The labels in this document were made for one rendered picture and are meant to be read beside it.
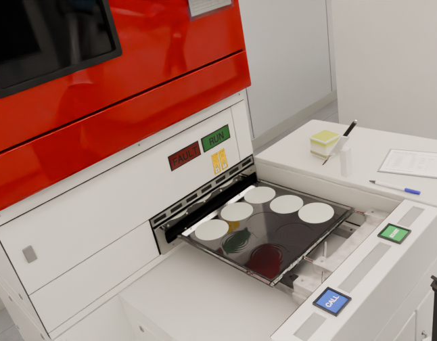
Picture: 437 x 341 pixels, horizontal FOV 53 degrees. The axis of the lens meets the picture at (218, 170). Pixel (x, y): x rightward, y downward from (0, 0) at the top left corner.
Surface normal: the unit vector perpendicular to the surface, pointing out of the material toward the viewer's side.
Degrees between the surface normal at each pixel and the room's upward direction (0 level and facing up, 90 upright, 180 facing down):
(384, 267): 0
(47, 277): 90
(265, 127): 90
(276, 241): 0
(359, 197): 90
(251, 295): 0
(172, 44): 90
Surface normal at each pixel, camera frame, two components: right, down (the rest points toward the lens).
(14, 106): 0.69, 0.22
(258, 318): -0.18, -0.87
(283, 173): -0.70, 0.44
